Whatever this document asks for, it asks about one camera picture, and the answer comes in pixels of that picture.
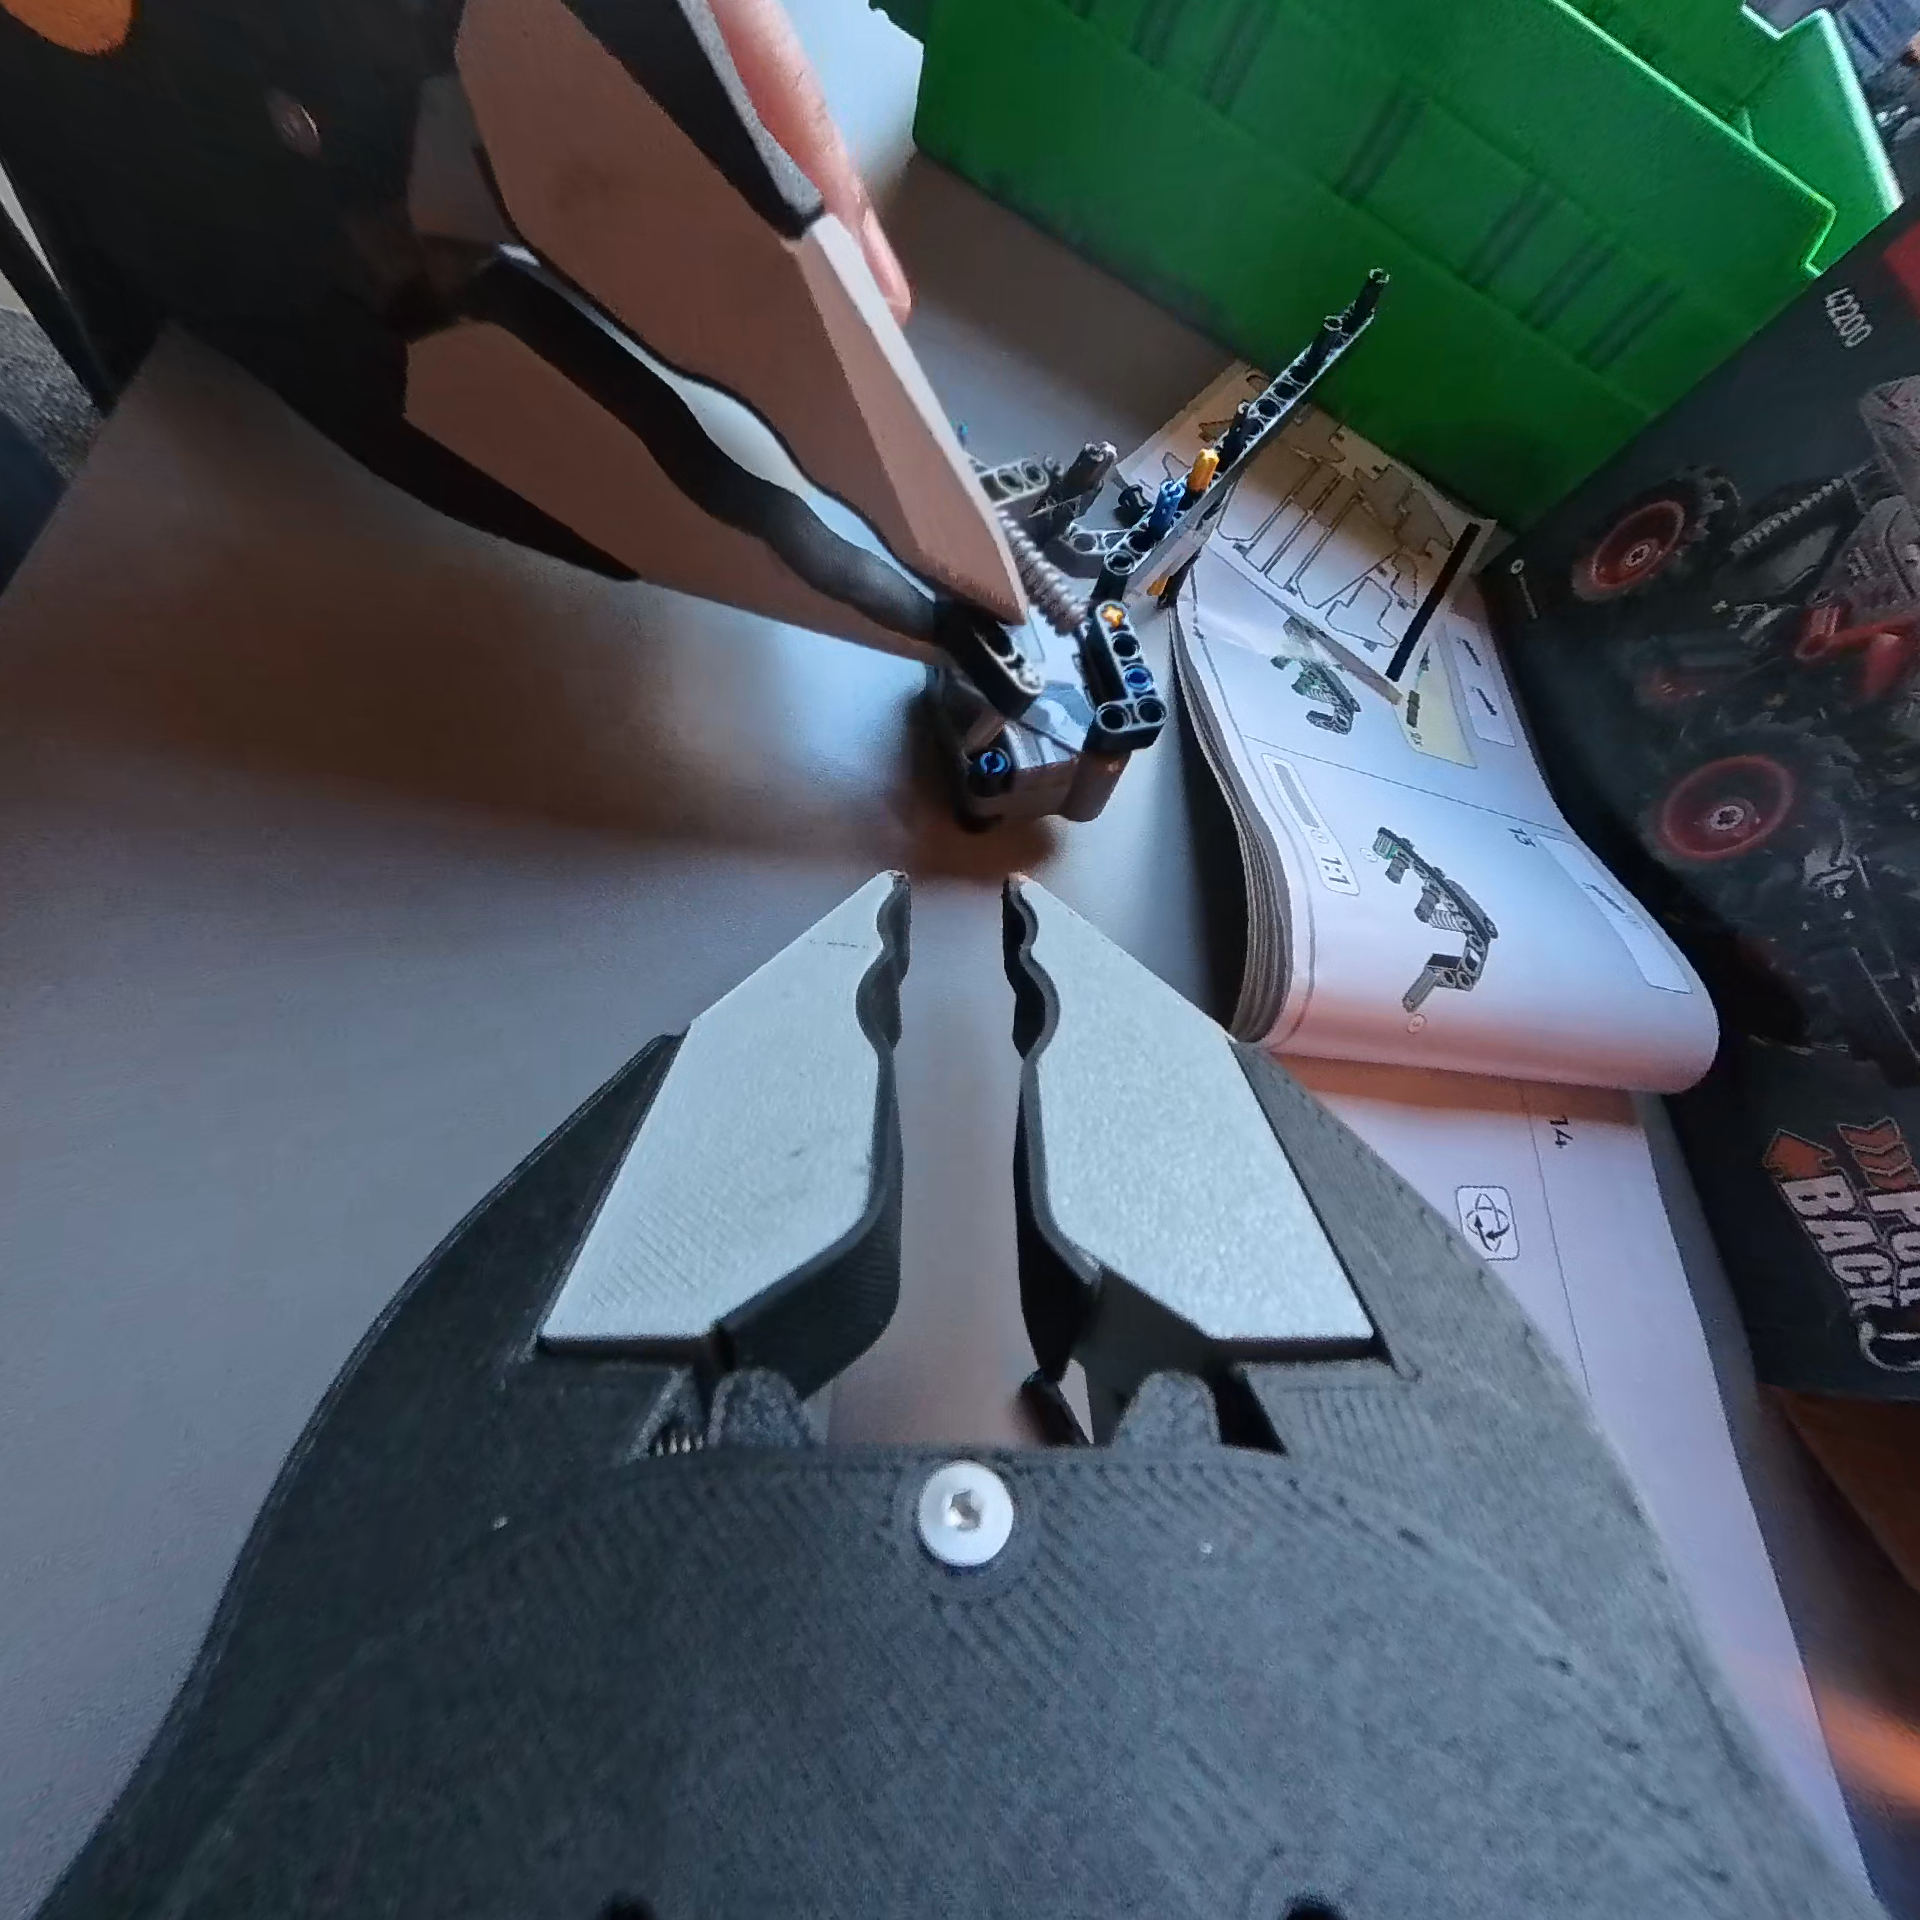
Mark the open lego instruction booklet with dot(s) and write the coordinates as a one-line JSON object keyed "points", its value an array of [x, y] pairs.
{"points": [[1440, 839]]}

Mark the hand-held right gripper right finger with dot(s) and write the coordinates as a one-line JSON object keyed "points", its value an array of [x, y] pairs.
{"points": [[1177, 1172]]}

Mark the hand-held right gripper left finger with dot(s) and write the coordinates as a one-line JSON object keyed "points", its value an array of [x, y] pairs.
{"points": [[734, 1154]]}

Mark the dark lego set box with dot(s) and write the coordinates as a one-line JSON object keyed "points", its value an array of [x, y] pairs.
{"points": [[1757, 676]]}

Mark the green plastic bin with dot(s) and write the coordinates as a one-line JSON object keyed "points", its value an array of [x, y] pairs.
{"points": [[1349, 196]]}

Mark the grey and black lego assembly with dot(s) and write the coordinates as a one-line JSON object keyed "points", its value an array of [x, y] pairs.
{"points": [[1079, 676]]}

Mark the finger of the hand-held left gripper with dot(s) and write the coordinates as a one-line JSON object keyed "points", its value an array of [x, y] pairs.
{"points": [[721, 301], [494, 442]]}

